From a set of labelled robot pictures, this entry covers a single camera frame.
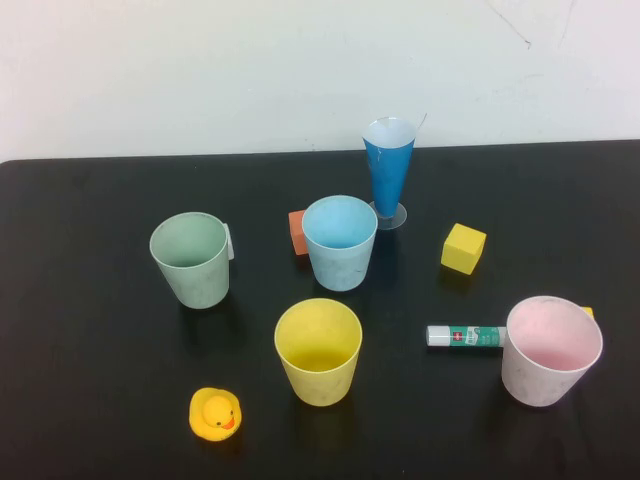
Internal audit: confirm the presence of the light blue plastic cup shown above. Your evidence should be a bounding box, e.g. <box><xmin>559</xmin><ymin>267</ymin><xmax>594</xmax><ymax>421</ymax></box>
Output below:
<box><xmin>301</xmin><ymin>194</ymin><xmax>379</xmax><ymax>293</ymax></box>

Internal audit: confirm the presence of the light green plastic cup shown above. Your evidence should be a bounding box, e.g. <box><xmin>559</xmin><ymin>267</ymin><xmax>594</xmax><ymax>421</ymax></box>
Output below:
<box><xmin>148</xmin><ymin>211</ymin><xmax>232</xmax><ymax>310</ymax></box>

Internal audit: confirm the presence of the light pink plastic cup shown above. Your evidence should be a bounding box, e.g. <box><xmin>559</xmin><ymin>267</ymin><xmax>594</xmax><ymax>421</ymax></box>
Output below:
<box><xmin>501</xmin><ymin>295</ymin><xmax>605</xmax><ymax>408</ymax></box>

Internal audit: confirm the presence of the orange foam block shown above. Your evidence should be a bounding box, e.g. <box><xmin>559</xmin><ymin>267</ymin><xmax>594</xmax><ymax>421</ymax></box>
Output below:
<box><xmin>287</xmin><ymin>209</ymin><xmax>310</xmax><ymax>257</ymax></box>

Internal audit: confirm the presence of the blue paper cone glass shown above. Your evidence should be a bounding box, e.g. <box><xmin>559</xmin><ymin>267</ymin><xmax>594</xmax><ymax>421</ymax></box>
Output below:
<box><xmin>361</xmin><ymin>117</ymin><xmax>418</xmax><ymax>231</ymax></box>

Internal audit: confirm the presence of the yellow plastic cup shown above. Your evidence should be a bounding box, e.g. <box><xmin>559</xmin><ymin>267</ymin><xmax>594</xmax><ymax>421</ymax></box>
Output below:
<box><xmin>273</xmin><ymin>298</ymin><xmax>364</xmax><ymax>408</ymax></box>

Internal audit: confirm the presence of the green white glue stick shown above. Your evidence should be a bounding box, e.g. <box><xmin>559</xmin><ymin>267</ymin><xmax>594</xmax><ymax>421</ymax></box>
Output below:
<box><xmin>425</xmin><ymin>324</ymin><xmax>509</xmax><ymax>348</ymax></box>

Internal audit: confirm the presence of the yellow rubber duck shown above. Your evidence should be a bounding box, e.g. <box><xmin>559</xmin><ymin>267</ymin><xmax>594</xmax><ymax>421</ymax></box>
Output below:
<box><xmin>188</xmin><ymin>386</ymin><xmax>245</xmax><ymax>444</ymax></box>

